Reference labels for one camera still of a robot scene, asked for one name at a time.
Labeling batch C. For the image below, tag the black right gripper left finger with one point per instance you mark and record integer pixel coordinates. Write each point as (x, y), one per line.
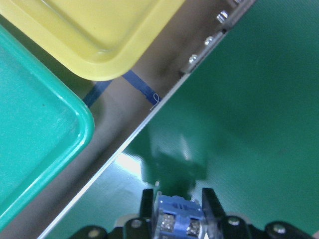
(141, 227)

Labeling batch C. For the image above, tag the yellow plastic tray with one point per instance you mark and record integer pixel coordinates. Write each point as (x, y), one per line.
(97, 40)

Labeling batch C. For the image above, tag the yellow push button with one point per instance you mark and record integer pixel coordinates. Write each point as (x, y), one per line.
(175, 217)

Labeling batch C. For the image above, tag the green plastic tray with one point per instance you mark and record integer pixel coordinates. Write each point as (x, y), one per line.
(43, 127)

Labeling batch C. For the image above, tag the green conveyor belt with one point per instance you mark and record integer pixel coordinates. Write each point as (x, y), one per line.
(245, 123)

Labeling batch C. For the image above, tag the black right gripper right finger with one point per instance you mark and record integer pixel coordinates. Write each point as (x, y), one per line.
(213, 212)

